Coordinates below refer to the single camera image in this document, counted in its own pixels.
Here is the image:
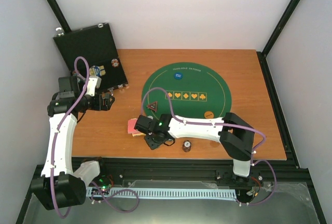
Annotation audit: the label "orange big blind button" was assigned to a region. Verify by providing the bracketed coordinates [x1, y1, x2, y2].
[204, 111, 214, 119]

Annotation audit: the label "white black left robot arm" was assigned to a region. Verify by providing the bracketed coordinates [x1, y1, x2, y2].
[31, 76, 114, 210]

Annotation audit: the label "red playing card deck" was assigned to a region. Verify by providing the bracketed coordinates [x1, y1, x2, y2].
[127, 118, 145, 137]

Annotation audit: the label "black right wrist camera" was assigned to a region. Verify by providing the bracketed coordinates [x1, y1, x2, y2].
[134, 115, 153, 134]

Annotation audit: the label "round green poker mat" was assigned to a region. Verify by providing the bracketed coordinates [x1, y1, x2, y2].
[142, 62, 232, 119]

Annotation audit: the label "black aluminium frame rail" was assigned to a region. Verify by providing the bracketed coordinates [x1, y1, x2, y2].
[15, 153, 327, 224]

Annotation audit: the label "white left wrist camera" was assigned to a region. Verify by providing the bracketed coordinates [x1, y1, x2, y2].
[85, 76, 102, 96]

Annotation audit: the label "blue chips in case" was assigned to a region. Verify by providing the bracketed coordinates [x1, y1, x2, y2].
[89, 65, 106, 77]

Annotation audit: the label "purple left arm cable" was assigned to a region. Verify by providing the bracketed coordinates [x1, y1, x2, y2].
[50, 56, 91, 219]

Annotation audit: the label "light blue cable duct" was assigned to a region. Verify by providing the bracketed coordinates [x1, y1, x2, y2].
[86, 187, 237, 201]

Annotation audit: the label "orange chip in case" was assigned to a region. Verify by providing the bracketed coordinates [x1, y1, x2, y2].
[111, 59, 119, 67]

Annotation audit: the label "blue small blind button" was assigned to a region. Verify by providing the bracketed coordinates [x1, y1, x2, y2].
[173, 72, 183, 80]

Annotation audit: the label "brown poker chip stack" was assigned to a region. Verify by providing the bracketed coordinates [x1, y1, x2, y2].
[182, 140, 191, 152]

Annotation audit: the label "black poker case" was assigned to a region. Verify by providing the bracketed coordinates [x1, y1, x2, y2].
[53, 22, 129, 93]

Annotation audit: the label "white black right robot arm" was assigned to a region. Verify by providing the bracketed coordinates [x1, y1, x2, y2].
[135, 113, 256, 177]

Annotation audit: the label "red triangular dealer button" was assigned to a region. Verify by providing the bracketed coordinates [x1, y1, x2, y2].
[146, 101, 158, 112]

